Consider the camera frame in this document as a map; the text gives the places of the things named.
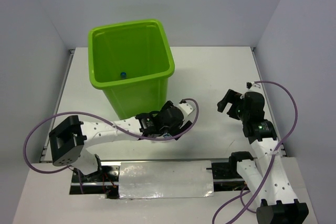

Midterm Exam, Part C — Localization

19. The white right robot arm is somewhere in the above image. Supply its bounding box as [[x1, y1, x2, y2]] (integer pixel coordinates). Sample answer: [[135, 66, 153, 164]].
[[217, 89, 309, 223]]

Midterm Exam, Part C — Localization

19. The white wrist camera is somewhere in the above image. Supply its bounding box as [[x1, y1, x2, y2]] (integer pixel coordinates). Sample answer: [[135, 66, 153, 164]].
[[177, 100, 195, 118], [246, 82, 261, 90]]

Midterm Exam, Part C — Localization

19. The silver foil sheet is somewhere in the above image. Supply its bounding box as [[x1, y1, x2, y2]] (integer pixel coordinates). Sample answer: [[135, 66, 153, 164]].
[[119, 161, 214, 199]]

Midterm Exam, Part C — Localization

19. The green label clear bottle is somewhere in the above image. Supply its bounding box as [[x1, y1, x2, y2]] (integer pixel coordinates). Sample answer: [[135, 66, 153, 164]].
[[156, 133, 175, 141]]

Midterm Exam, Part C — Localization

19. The green plastic bin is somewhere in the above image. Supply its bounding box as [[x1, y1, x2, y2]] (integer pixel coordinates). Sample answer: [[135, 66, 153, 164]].
[[88, 19, 175, 119]]

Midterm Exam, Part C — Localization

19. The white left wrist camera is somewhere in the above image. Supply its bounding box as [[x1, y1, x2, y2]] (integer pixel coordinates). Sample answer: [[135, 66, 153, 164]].
[[177, 100, 195, 118]]

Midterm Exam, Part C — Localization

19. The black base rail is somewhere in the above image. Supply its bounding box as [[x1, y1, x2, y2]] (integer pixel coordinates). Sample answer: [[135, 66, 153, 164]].
[[69, 158, 247, 199]]

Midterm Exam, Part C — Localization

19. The blue label bottle blue cap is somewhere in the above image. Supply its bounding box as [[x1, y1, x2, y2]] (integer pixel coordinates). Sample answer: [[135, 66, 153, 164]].
[[120, 72, 127, 79]]

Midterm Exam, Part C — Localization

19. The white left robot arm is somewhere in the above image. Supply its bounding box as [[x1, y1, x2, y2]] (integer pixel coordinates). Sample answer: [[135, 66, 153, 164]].
[[49, 101, 195, 182]]

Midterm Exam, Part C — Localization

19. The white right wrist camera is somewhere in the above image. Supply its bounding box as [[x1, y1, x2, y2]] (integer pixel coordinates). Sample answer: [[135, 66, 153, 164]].
[[246, 82, 261, 90]]

